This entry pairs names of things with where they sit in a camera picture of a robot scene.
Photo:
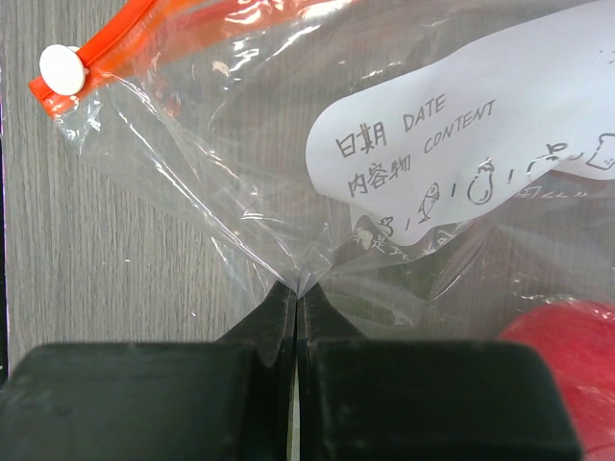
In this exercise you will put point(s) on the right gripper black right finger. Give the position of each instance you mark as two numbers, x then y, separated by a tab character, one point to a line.
368	399

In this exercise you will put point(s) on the red yellow fake apple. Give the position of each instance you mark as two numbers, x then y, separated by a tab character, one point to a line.
576	339

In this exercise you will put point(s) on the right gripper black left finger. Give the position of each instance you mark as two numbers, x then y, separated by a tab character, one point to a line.
229	399

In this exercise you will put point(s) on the clear zip top bag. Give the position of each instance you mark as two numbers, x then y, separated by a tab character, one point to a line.
437	167

